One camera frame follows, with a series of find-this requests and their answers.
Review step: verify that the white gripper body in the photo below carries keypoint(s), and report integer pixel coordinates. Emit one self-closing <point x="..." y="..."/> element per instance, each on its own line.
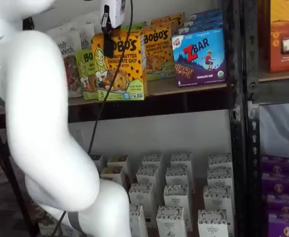
<point x="117" y="12"/>

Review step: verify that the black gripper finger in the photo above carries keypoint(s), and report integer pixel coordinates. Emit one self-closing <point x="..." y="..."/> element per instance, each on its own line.
<point x="108" y="42"/>

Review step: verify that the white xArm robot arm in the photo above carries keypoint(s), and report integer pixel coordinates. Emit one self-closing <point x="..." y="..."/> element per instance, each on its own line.
<point x="36" y="98"/>

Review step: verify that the green Bobo's apple pie box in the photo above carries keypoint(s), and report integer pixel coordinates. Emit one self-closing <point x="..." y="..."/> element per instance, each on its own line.
<point x="137" y="27"/>
<point x="85" y="64"/>

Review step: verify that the wooden shelf board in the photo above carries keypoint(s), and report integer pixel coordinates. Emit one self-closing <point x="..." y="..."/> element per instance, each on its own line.
<point x="282" y="76"/>
<point x="159" y="86"/>

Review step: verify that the blue Zbar chocolate chip box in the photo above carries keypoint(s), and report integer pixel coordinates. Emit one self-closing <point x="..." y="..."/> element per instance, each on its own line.
<point x="206" y="21"/>
<point x="203" y="27"/>
<point x="206" y="13"/>
<point x="198" y="59"/>

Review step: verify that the large orange cereal box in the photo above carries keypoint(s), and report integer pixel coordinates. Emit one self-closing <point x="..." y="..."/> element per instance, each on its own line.
<point x="277" y="59"/>

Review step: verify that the black metal shelf rack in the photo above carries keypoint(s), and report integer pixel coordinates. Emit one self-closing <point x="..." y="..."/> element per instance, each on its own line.
<point x="238" y="148"/>

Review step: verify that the dark grey metal shelf rack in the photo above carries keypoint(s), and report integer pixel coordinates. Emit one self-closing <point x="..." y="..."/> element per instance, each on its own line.
<point x="254" y="148"/>

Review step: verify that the box with cookie print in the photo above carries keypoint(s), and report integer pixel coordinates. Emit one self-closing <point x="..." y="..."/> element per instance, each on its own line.
<point x="39" y="213"/>

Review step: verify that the purple snack box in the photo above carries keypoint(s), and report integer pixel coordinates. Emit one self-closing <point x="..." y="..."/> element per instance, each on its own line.
<point x="285" y="209"/>
<point x="287" y="229"/>
<point x="280" y="187"/>
<point x="277" y="168"/>

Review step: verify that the white purely elizabeth granola bag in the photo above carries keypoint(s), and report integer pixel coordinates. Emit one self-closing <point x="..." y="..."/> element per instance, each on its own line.
<point x="86" y="32"/>

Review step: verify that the purely elizabeth granola bag red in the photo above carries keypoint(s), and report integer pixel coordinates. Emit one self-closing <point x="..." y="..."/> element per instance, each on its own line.
<point x="70" y="37"/>

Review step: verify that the white carton with colourful print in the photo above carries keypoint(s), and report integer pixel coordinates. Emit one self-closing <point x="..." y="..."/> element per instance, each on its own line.
<point x="97" y="160"/>
<point x="117" y="160"/>
<point x="112" y="172"/>

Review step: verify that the white Organic Pantry carton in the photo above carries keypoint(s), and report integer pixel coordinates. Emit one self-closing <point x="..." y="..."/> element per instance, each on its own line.
<point x="219" y="179"/>
<point x="176" y="197"/>
<point x="181" y="160"/>
<point x="176" y="177"/>
<point x="152" y="160"/>
<point x="170" y="224"/>
<point x="140" y="197"/>
<point x="212" y="224"/>
<point x="217" y="200"/>
<point x="147" y="176"/>
<point x="137" y="222"/>
<point x="219" y="160"/>

